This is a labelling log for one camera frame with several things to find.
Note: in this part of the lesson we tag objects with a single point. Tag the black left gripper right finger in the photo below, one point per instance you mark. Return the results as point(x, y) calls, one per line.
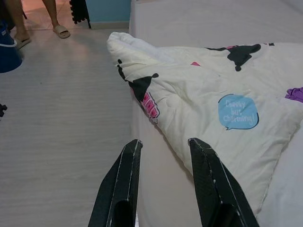
point(213, 184)

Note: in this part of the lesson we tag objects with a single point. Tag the person in grey shirt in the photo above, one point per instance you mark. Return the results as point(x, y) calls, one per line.
point(50, 11)

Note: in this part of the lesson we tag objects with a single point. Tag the cream sheeted mattress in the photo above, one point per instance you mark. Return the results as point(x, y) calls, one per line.
point(213, 19)

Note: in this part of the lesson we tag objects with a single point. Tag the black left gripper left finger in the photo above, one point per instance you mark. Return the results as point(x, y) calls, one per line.
point(118, 184)

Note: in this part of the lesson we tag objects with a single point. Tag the cream cartoon print quilt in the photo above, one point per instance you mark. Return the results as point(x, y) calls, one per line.
point(201, 82)

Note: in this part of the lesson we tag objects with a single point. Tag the beige slipper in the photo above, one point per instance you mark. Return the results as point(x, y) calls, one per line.
point(61, 32)
point(22, 42)

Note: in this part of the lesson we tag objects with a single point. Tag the blue plastic bucket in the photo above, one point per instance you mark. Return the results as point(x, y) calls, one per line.
point(9, 56)

